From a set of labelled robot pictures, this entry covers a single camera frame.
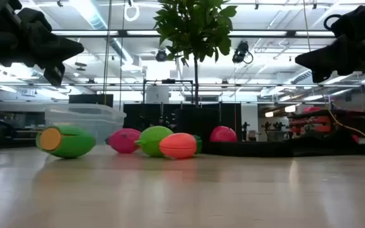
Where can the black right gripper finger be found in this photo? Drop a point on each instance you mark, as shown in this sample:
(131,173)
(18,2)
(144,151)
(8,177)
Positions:
(325,57)
(322,77)

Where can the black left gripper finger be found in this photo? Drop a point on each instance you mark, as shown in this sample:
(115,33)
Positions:
(59,49)
(55,75)

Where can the green toy melon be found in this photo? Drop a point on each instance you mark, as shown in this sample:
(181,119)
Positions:
(71,142)

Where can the pink toy radish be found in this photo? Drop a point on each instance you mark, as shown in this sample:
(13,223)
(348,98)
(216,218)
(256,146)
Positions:
(124,141)

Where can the red toy tomato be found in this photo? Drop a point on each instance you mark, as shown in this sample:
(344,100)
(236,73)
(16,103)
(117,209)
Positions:
(223,134)

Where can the light green toy vegetable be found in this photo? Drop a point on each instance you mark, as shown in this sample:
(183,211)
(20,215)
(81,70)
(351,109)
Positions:
(152,139)

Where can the orange toy carrot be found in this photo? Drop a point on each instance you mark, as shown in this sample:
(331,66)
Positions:
(177,146)

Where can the clear plastic tupperware container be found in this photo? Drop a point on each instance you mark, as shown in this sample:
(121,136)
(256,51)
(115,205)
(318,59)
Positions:
(100,123)

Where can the red storage bins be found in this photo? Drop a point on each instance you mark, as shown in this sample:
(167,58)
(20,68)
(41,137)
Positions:
(309,122)

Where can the black hanging spotlight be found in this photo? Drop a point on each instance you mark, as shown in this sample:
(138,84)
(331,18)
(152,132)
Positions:
(241,52)
(161,55)

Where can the potted green artificial tree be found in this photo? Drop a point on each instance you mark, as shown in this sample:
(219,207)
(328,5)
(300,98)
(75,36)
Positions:
(196,31)

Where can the black partition wall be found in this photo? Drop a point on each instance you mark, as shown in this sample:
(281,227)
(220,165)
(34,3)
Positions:
(144,117)

